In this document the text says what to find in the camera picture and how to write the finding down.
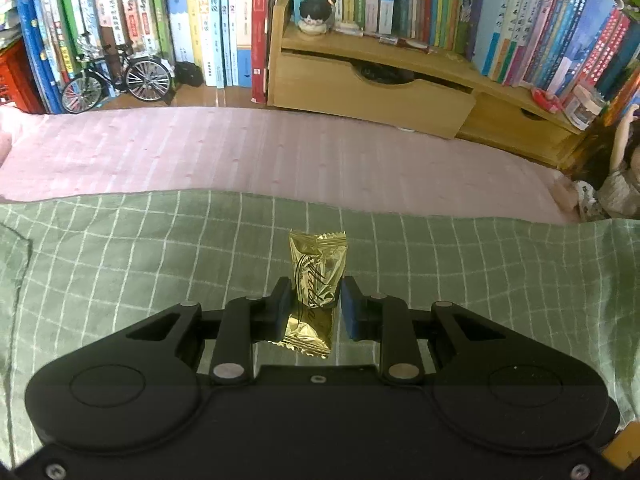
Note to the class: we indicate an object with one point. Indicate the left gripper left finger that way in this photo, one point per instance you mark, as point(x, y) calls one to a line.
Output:
point(242, 323)

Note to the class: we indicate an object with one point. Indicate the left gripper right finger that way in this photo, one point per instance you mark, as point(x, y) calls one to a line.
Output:
point(396, 328)

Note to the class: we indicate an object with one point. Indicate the gold snack packet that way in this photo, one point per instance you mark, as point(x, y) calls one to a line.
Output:
point(318, 265)

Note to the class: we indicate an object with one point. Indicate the row of tall books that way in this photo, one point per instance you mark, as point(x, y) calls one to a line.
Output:
point(218, 44)

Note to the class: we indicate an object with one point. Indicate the row of books on shelf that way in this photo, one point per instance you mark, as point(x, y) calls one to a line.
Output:
point(576, 57)

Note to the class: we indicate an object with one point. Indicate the pink tablecloth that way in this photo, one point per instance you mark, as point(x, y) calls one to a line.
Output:
point(320, 159)

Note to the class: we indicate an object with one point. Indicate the green checked cloth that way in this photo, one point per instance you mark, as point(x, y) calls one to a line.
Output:
point(79, 268)

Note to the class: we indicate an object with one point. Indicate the wooden drawer shelf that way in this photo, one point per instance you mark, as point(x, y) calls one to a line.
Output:
point(430, 91)

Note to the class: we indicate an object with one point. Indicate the miniature black bicycle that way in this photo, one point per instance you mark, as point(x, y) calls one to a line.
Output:
point(148, 79)

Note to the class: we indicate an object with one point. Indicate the doll with brown hair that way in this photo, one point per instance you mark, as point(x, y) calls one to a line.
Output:
point(618, 196)

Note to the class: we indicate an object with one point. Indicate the small black-haired figurine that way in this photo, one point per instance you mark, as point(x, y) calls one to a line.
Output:
point(316, 16)

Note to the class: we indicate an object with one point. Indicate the red plastic crate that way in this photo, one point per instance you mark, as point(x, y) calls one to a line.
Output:
point(17, 82)

